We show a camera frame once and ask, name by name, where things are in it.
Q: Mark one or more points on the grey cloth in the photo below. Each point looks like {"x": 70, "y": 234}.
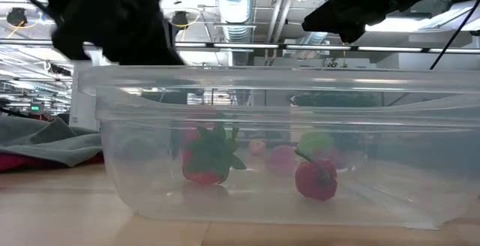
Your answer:
{"x": 37, "y": 141}

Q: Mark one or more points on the red toy cherry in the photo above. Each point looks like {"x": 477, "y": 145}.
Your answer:
{"x": 315, "y": 186}

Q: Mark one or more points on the pink and white toy produce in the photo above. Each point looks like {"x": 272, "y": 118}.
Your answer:
{"x": 257, "y": 147}

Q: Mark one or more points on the long ceiling light strip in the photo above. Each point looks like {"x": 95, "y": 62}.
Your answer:
{"x": 243, "y": 45}

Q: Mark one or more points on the red cloth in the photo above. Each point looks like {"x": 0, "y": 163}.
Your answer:
{"x": 15, "y": 161}

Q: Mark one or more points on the green exit sign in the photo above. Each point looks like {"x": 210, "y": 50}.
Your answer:
{"x": 36, "y": 107}

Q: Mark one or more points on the silver ceiling ventilation duct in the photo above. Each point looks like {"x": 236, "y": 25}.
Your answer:
{"x": 236, "y": 6}

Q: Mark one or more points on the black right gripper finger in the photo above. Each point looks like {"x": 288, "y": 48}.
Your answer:
{"x": 333, "y": 17}
{"x": 354, "y": 30}

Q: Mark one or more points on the navy blue cloth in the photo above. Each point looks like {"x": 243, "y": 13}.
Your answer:
{"x": 431, "y": 148}

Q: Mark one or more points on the clear plastic tupperware container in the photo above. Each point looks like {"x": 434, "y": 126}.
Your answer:
{"x": 131, "y": 186}

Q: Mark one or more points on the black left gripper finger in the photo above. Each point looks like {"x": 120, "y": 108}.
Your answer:
{"x": 142, "y": 47}
{"x": 71, "y": 45}

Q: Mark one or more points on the white pillar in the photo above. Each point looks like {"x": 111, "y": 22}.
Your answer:
{"x": 82, "y": 107}

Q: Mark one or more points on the light green toy lettuce leaf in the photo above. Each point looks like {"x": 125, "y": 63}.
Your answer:
{"x": 315, "y": 141}

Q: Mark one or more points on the pink red toy produce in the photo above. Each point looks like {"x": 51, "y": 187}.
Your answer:
{"x": 281, "y": 159}

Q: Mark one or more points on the red toy strawberry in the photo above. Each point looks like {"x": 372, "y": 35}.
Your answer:
{"x": 202, "y": 176}

